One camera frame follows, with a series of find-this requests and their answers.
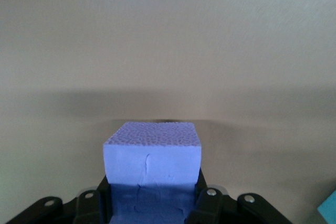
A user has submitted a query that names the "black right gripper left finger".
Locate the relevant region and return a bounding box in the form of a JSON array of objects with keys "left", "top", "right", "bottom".
[{"left": 7, "top": 176, "right": 112, "bottom": 224}]

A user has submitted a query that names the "purple foam block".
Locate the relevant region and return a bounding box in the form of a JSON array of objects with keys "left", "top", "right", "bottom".
[{"left": 101, "top": 121, "right": 203, "bottom": 224}]

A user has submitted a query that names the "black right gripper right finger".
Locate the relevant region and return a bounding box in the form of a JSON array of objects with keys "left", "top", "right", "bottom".
[{"left": 183, "top": 169, "right": 292, "bottom": 224}]

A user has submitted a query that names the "teal foam block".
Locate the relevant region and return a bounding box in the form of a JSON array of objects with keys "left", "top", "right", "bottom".
[{"left": 316, "top": 189, "right": 336, "bottom": 224}]

